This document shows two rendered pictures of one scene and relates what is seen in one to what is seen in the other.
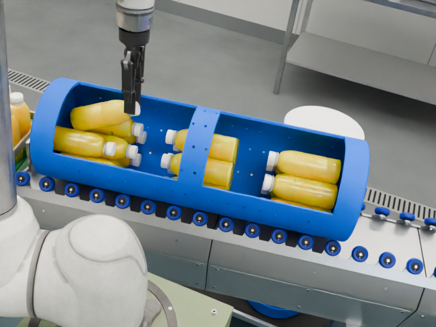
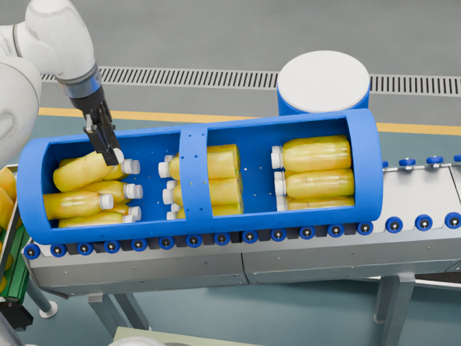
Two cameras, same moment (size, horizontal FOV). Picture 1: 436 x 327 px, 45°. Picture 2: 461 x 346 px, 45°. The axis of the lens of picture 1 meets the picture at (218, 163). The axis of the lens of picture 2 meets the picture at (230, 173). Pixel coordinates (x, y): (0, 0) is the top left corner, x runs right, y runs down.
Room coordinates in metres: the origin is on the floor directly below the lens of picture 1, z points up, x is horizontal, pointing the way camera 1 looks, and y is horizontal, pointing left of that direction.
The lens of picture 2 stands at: (0.25, -0.07, 2.22)
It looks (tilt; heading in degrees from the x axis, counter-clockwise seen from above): 51 degrees down; 3
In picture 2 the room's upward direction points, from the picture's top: 11 degrees counter-clockwise
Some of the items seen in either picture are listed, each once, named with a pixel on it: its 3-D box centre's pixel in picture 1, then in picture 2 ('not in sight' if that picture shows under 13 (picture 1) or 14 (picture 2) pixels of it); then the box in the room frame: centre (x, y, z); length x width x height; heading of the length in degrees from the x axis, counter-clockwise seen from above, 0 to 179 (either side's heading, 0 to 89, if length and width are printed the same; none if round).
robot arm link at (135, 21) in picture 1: (134, 15); (79, 76); (1.19, 0.25, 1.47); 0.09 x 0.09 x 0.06
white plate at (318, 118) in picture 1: (324, 128); (322, 80); (1.54, -0.34, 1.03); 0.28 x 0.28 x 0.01
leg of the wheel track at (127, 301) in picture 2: not in sight; (125, 298); (1.29, 0.46, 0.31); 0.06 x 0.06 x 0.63; 85
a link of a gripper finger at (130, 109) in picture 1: (130, 102); (108, 154); (1.17, 0.25, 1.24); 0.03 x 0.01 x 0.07; 85
